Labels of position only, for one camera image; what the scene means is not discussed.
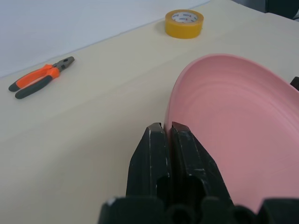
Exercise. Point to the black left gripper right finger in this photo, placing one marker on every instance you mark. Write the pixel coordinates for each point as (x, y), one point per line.
(194, 163)

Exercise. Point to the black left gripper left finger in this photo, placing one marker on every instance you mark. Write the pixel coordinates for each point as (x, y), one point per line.
(150, 163)

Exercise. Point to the pink plate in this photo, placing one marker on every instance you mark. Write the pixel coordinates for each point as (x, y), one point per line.
(236, 130)

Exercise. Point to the black object behind plate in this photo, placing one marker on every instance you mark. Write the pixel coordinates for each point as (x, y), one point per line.
(295, 82)

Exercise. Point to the orange and grey pliers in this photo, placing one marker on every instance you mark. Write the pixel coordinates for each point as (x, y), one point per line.
(39, 78)

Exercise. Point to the yellow tape roll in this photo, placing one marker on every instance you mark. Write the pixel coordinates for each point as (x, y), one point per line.
(184, 23)

